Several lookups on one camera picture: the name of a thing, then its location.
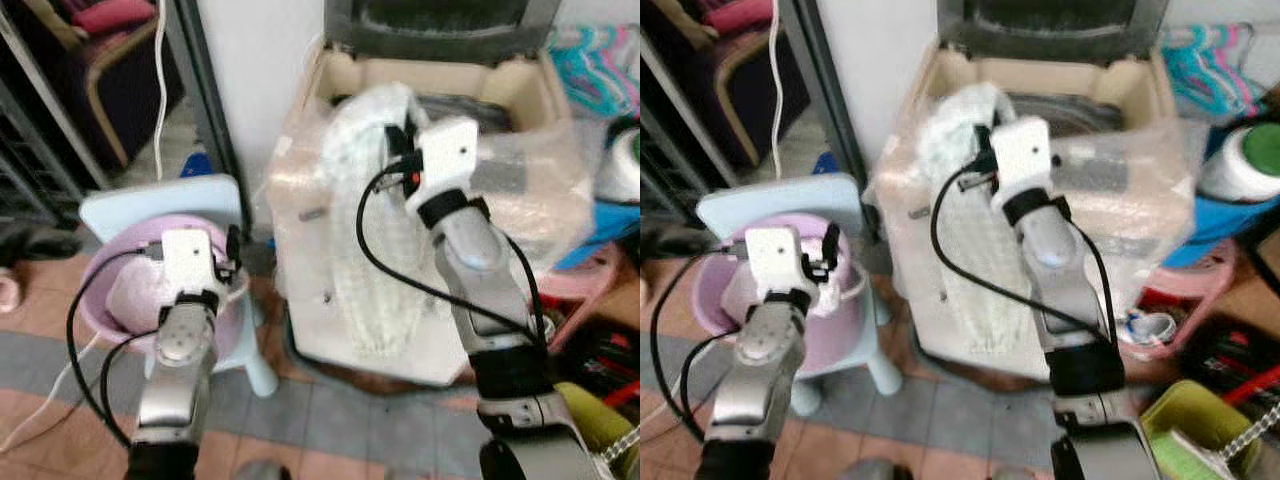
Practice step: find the pink plastic tub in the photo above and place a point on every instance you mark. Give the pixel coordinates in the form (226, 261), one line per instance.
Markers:
(585, 285)
(1190, 280)

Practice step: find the green plastic bin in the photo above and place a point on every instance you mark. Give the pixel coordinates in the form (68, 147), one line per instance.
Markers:
(590, 420)
(1190, 425)

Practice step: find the black shoe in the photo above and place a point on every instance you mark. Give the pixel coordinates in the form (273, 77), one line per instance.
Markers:
(35, 243)
(665, 241)

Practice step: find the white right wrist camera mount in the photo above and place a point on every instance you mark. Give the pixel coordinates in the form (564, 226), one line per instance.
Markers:
(448, 155)
(1022, 155)

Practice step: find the beige plastic-wrapped washing machine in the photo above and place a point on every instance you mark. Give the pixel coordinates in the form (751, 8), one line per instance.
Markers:
(900, 250)
(300, 250)

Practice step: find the long white garment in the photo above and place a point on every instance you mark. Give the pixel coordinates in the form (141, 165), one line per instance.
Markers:
(365, 250)
(950, 250)

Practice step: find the dark metal door frame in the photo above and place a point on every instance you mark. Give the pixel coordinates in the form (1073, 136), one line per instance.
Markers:
(205, 110)
(820, 100)

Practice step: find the white cloth in basin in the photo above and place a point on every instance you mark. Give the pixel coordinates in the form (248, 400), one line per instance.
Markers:
(738, 295)

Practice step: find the teal and pink hangers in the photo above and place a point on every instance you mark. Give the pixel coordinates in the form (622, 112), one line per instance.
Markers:
(1205, 70)
(595, 70)

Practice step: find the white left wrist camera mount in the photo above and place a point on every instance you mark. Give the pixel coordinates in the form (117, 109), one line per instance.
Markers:
(190, 258)
(775, 258)

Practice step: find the light blue plastic stool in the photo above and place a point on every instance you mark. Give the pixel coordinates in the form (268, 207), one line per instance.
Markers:
(120, 205)
(740, 200)

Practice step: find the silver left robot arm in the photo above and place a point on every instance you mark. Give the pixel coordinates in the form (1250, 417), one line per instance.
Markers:
(180, 350)
(765, 350)

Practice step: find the lilac plastic basin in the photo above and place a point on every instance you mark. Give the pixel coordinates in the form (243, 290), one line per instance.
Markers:
(830, 340)
(100, 300)

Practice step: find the pink cushion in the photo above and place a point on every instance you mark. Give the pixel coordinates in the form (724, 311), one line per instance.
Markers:
(112, 14)
(740, 14)

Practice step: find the white bottle with green cap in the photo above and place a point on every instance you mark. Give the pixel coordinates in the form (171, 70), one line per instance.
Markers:
(1240, 165)
(620, 165)

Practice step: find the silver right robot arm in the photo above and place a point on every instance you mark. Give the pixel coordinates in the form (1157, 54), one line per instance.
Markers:
(485, 265)
(1050, 250)

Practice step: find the dark washing machine lid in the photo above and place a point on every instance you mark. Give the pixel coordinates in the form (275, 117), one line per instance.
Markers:
(1050, 25)
(440, 25)

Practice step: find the dark wooden armchair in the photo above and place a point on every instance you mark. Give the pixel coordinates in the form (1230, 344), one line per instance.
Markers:
(730, 90)
(120, 90)

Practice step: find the small white cup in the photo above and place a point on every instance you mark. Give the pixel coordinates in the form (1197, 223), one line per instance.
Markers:
(547, 325)
(1152, 326)

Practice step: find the black and red crate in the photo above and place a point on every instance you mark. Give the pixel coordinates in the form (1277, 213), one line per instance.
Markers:
(605, 355)
(1235, 355)

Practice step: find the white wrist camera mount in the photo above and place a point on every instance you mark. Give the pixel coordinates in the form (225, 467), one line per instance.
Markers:
(775, 258)
(1022, 155)
(190, 258)
(448, 155)

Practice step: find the grey robot foot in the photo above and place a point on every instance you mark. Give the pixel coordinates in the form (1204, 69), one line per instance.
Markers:
(262, 470)
(870, 470)

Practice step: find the pink slipper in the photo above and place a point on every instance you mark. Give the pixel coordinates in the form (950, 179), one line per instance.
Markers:
(8, 290)

